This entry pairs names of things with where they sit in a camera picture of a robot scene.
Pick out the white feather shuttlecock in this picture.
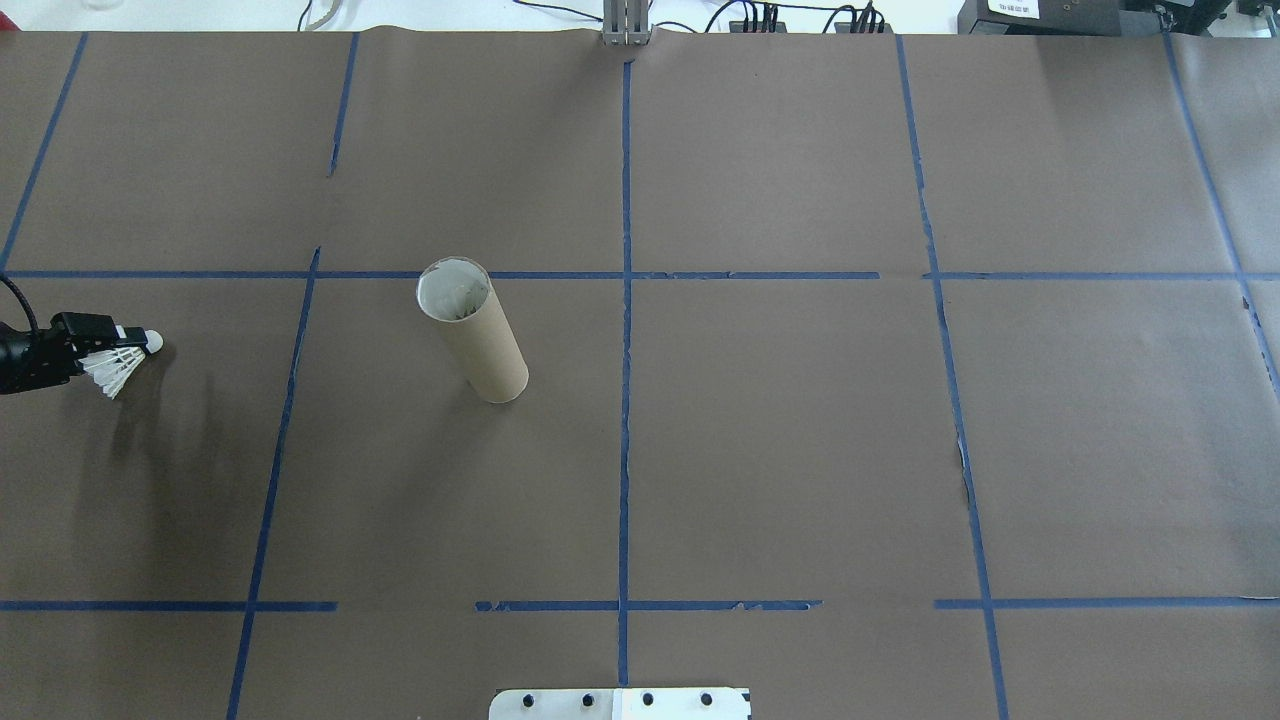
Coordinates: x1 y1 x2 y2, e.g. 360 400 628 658
79 329 165 400

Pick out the brown cardboard tube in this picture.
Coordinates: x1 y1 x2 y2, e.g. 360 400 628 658
415 257 530 405

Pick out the black computer box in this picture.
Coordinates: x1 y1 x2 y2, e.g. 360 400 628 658
957 0 1133 37

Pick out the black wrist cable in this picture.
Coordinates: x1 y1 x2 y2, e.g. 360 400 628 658
0 271 43 337

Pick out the thin black desk cable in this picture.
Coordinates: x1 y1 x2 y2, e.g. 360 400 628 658
513 0 604 24

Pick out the aluminium profile post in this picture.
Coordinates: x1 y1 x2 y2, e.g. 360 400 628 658
600 0 653 49

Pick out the white pedestal column with plate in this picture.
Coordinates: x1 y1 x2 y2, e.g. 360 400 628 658
488 687 753 720

